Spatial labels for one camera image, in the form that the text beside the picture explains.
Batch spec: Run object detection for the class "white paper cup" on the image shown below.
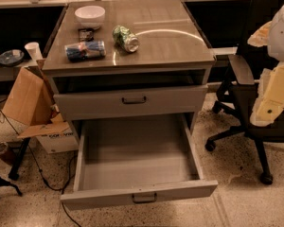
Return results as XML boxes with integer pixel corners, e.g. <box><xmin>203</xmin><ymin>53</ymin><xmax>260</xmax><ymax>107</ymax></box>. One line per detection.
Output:
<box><xmin>25</xmin><ymin>42</ymin><xmax>43</xmax><ymax>61</ymax></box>

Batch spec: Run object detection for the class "white bowl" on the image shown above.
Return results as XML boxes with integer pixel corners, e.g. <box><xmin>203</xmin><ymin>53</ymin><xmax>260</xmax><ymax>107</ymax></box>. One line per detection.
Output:
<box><xmin>75</xmin><ymin>6</ymin><xmax>105</xmax><ymax>29</ymax></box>

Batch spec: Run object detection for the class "white printed box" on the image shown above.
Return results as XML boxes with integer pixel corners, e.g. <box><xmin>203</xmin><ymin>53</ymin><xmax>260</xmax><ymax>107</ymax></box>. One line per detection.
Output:
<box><xmin>37</xmin><ymin>130</ymin><xmax>79</xmax><ymax>153</ymax></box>

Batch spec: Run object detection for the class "small dark packet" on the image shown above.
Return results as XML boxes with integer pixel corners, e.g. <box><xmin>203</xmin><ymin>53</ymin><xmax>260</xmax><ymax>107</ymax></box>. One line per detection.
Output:
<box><xmin>79</xmin><ymin>28</ymin><xmax>94</xmax><ymax>42</ymax></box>

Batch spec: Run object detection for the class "black stand leg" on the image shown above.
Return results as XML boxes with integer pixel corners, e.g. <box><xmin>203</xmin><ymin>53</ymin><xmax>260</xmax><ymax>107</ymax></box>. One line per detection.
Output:
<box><xmin>9</xmin><ymin>138</ymin><xmax>30</xmax><ymax>181</ymax></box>

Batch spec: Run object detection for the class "low grey side shelf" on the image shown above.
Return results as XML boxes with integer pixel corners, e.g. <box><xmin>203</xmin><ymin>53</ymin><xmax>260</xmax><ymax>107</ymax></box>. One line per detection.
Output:
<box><xmin>0</xmin><ymin>59</ymin><xmax>39</xmax><ymax>83</ymax></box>

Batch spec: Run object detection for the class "grey drawer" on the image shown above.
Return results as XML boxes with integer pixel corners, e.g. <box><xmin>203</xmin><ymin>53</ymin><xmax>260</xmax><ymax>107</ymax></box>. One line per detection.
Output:
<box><xmin>54</xmin><ymin>86</ymin><xmax>207</xmax><ymax>120</ymax></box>
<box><xmin>61</xmin><ymin>114</ymin><xmax>218</xmax><ymax>210</ymax></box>

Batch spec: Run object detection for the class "black office chair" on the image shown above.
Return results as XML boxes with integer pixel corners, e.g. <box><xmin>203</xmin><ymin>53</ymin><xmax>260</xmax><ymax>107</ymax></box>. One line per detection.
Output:
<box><xmin>205</xmin><ymin>0</ymin><xmax>284</xmax><ymax>184</ymax></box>

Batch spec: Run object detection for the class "black tripod stand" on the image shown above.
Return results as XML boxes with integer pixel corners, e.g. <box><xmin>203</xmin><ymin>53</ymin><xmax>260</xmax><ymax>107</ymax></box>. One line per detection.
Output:
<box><xmin>0</xmin><ymin>164</ymin><xmax>24</xmax><ymax>201</ymax></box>

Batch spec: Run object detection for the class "brown cardboard box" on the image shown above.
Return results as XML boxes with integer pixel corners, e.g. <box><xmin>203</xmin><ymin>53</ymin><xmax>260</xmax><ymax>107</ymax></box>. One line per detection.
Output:
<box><xmin>2</xmin><ymin>67</ymin><xmax>69</xmax><ymax>138</ymax></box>

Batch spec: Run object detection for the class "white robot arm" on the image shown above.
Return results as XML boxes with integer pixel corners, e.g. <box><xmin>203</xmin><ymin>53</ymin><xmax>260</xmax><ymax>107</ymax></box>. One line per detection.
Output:
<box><xmin>247</xmin><ymin>5</ymin><xmax>284</xmax><ymax>127</ymax></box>

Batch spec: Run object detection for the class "blue soda can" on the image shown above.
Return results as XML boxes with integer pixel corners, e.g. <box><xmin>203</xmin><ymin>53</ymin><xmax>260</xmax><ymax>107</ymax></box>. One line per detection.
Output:
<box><xmin>64</xmin><ymin>41</ymin><xmax>106</xmax><ymax>61</ymax></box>

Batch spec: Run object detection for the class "green soda can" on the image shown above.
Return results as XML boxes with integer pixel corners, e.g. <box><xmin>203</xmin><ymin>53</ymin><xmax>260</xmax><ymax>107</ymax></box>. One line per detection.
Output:
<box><xmin>113</xmin><ymin>26</ymin><xmax>139</xmax><ymax>53</ymax></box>

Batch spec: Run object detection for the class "grey top drawer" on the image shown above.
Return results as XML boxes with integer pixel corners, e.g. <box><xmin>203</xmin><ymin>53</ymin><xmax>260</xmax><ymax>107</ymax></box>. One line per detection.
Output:
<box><xmin>54</xmin><ymin>86</ymin><xmax>207</xmax><ymax>120</ymax></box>

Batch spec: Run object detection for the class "black floor cable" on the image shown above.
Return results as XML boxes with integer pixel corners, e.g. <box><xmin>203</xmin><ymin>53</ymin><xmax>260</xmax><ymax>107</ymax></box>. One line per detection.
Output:
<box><xmin>0</xmin><ymin>96</ymin><xmax>83</xmax><ymax>227</ymax></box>

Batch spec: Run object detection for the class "dark blue plate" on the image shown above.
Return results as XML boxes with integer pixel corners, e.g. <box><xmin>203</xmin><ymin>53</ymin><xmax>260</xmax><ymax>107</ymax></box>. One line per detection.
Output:
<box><xmin>0</xmin><ymin>49</ymin><xmax>25</xmax><ymax>67</ymax></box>

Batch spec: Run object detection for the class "grey drawer cabinet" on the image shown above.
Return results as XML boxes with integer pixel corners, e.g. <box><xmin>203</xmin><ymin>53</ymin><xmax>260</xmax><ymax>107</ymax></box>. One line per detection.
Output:
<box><xmin>44</xmin><ymin>0</ymin><xmax>215</xmax><ymax>137</ymax></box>

